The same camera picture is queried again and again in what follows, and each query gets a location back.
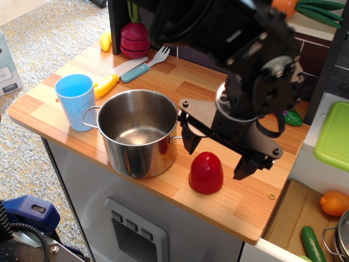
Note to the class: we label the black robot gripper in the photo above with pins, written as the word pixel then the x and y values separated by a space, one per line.
pixel 203 119

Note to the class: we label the stainless steel pot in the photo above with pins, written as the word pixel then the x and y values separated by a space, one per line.
pixel 139 130

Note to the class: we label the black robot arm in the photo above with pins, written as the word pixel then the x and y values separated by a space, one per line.
pixel 252 41

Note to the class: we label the small steel pot with lid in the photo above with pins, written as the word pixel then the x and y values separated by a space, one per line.
pixel 340 239

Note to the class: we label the brown cardboard box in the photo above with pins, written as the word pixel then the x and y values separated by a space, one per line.
pixel 298 206

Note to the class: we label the green plastic cutting board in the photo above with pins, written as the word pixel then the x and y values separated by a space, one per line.
pixel 332 145

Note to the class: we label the grey toy oven panel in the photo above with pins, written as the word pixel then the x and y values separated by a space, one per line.
pixel 138 239

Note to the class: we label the orange toy fruit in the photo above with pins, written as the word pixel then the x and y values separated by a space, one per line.
pixel 334 203

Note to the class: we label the green toy cucumber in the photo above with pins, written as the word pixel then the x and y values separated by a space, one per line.
pixel 311 244

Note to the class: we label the red wooden toy radish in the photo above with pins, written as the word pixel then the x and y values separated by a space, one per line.
pixel 134 41

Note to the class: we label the light blue plastic cup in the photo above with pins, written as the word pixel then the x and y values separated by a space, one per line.
pixel 76 95

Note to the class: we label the yellow toy banana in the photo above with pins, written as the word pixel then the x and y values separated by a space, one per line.
pixel 105 40

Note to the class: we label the orange toy carrot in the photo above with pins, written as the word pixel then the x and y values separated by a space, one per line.
pixel 317 10

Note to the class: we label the blue clamp tool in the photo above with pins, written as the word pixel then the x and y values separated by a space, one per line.
pixel 32 211

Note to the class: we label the teal-handled toy fork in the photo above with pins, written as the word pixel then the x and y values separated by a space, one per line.
pixel 160 56

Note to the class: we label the yellow-handled toy knife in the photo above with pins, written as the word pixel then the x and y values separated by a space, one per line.
pixel 104 85

